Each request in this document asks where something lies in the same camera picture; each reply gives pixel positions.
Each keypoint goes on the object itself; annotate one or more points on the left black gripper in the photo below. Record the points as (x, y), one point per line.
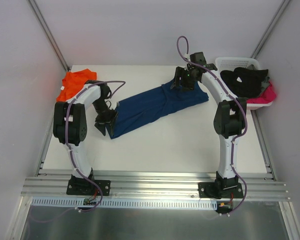
(106, 118)

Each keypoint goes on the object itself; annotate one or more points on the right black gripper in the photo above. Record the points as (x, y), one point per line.
(184, 80)

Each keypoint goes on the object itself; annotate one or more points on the navy blue t-shirt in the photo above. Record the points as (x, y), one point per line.
(147, 107)

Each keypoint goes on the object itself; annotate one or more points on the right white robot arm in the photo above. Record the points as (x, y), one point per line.
(229, 123)

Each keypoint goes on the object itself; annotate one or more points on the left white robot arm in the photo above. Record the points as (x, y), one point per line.
(70, 128)

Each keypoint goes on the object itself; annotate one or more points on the white plastic laundry basket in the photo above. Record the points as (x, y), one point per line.
(230, 63)

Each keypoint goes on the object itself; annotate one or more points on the orange folded t-shirt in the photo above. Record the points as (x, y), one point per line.
(73, 82)

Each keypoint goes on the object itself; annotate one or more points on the black t-shirt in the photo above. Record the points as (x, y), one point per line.
(243, 82)

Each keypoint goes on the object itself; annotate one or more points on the pink t-shirt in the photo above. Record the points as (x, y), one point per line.
(268, 96)

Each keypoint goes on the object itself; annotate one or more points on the right corner aluminium profile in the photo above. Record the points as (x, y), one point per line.
(282, 8)

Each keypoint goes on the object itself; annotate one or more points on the corner aluminium profile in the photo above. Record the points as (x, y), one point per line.
(48, 33)
(282, 8)

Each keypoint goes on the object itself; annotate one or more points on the left corner aluminium profile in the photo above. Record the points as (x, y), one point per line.
(48, 33)

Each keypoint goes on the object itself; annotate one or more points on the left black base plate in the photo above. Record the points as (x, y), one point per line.
(82, 187)

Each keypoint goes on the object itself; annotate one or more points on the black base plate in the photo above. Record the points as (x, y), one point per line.
(209, 190)
(82, 187)

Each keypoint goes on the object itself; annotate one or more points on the white slotted cable duct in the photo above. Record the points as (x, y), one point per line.
(126, 203)

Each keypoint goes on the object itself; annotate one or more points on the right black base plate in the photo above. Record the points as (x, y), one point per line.
(209, 190)

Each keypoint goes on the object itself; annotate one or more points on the aluminium mounting rail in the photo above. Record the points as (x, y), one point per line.
(155, 185)

